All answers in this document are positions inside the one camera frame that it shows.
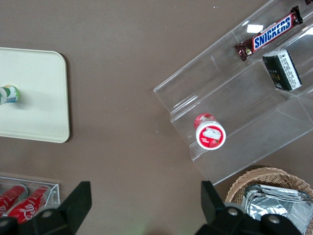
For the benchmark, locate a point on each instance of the red gum bottle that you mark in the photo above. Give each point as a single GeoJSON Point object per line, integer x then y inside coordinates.
{"type": "Point", "coordinates": [210, 134]}

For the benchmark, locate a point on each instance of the aluminium foil container stack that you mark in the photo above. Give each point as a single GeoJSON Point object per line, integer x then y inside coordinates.
{"type": "Point", "coordinates": [274, 203]}

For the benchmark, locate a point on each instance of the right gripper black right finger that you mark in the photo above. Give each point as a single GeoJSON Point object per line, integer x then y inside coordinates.
{"type": "Point", "coordinates": [220, 220]}

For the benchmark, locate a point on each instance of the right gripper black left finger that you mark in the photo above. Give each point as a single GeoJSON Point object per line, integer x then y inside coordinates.
{"type": "Point", "coordinates": [68, 215]}

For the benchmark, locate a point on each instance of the beige plastic tray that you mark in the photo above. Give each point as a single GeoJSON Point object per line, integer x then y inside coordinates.
{"type": "Point", "coordinates": [36, 117]}

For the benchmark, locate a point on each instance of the Snickers chocolate bar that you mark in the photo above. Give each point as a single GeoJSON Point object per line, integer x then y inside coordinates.
{"type": "Point", "coordinates": [269, 34]}

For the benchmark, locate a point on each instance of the red cola bottle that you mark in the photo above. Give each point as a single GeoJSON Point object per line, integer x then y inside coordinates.
{"type": "Point", "coordinates": [9, 199]}
{"type": "Point", "coordinates": [29, 206]}

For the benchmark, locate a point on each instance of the small black box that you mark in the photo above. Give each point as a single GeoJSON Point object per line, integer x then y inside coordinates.
{"type": "Point", "coordinates": [281, 71]}

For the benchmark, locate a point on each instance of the clear acrylic bottle rack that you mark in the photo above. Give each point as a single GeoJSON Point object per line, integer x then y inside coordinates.
{"type": "Point", "coordinates": [55, 195]}

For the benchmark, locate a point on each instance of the clear acrylic stepped display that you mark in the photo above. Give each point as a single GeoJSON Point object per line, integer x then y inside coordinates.
{"type": "Point", "coordinates": [244, 85]}

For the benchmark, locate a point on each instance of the light wicker basket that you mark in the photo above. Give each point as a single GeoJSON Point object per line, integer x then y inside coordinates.
{"type": "Point", "coordinates": [269, 175]}

